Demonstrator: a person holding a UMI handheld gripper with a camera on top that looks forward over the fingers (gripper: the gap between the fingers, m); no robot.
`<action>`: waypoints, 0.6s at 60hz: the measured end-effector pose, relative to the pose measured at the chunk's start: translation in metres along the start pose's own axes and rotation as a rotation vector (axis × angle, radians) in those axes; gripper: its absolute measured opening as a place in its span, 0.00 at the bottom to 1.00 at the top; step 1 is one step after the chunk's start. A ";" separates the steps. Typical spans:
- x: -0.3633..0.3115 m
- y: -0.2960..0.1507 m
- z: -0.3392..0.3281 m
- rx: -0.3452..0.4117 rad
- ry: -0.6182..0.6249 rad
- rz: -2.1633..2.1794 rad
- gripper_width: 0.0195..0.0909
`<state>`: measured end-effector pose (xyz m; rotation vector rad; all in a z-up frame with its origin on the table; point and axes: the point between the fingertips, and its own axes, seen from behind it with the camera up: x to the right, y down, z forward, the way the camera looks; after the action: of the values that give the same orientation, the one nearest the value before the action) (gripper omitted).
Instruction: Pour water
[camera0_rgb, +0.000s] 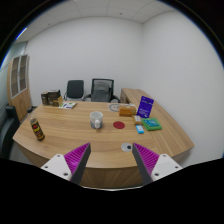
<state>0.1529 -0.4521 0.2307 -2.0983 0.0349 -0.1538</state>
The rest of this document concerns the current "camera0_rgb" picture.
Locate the tan cardboard box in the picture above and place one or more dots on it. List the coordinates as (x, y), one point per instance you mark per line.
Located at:
(56, 101)

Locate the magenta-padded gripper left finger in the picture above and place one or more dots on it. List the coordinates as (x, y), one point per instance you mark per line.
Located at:
(76, 159)

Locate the white mug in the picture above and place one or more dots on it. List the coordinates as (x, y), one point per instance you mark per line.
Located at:
(96, 117)

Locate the small light blue box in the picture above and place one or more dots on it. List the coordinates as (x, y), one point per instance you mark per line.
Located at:
(140, 129)

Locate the flat round red coaster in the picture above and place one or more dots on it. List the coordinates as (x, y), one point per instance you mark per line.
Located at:
(118, 125)

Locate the wooden side desk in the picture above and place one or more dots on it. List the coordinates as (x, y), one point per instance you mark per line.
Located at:
(132, 95)

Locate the black leather sofa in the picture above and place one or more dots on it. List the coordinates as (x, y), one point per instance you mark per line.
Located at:
(6, 133)

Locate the small yellow white-labelled box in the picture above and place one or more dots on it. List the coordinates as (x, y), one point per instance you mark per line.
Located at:
(137, 119)

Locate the round white patterned paper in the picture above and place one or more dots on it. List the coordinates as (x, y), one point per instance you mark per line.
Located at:
(113, 107)

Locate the purple standing pouch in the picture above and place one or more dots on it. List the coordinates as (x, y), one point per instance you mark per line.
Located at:
(145, 106)

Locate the black padded office chair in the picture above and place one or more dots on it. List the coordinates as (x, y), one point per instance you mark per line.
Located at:
(75, 88)

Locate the green packet stack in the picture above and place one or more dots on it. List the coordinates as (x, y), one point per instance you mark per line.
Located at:
(151, 124)

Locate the white green purple leaflet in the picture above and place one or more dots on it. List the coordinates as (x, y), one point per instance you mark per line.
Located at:
(67, 105)

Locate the wooden glass-door cabinet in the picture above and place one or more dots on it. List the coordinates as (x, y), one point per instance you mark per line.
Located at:
(20, 100)

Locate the round grey desk grommet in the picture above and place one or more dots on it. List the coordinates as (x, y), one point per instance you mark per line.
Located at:
(126, 147)

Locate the clear bottle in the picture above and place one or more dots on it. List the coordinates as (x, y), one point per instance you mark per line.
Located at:
(37, 130)

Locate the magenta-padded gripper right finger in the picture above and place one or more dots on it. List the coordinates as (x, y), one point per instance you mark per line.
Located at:
(148, 159)

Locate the grey mesh-back office chair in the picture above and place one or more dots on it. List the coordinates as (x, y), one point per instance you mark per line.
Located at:
(101, 90)

